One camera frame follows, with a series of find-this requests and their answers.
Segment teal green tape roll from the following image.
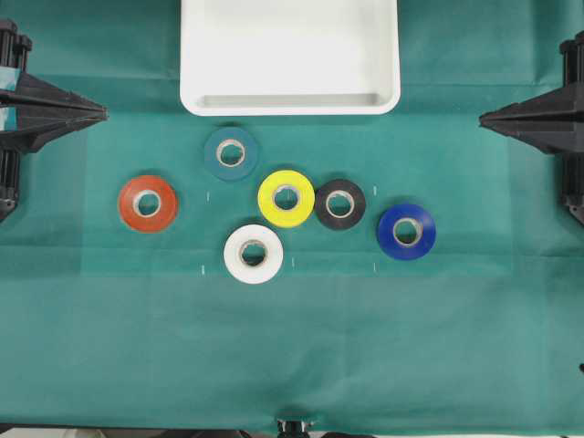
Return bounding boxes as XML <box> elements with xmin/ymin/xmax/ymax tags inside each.
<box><xmin>204</xmin><ymin>127</ymin><xmax>260</xmax><ymax>182</ymax></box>

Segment blue tape roll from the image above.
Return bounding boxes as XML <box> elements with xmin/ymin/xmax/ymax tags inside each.
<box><xmin>377</xmin><ymin>203</ymin><xmax>437</xmax><ymax>261</ymax></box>

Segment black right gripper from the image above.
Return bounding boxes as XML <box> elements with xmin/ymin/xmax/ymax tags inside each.
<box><xmin>479</xmin><ymin>38</ymin><xmax>583</xmax><ymax>224</ymax></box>

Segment white plastic tray case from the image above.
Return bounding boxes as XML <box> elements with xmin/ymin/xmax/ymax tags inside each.
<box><xmin>180</xmin><ymin>1</ymin><xmax>401</xmax><ymax>117</ymax></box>

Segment white tape roll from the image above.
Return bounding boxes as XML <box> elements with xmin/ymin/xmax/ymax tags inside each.
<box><xmin>224</xmin><ymin>224</ymin><xmax>284</xmax><ymax>285</ymax></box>

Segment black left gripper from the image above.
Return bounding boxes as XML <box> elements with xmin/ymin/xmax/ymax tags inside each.
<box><xmin>1</xmin><ymin>18</ymin><xmax>107</xmax><ymax>222</ymax></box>

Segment red tape roll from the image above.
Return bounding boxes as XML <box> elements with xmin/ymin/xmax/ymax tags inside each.
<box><xmin>118</xmin><ymin>175</ymin><xmax>179</xmax><ymax>234</ymax></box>

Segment black tape roll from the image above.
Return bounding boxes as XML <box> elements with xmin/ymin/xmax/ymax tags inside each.
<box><xmin>314</xmin><ymin>179</ymin><xmax>366</xmax><ymax>231</ymax></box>

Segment yellow tape roll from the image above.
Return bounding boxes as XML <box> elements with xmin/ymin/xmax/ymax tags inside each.
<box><xmin>257</xmin><ymin>170</ymin><xmax>315</xmax><ymax>228</ymax></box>

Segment black camera mount bottom edge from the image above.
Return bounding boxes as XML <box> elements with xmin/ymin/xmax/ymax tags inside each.
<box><xmin>276</xmin><ymin>419</ymin><xmax>315</xmax><ymax>438</ymax></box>

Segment green table cloth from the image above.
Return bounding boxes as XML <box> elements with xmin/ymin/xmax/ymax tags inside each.
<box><xmin>1</xmin><ymin>1</ymin><xmax>583</xmax><ymax>435</ymax></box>

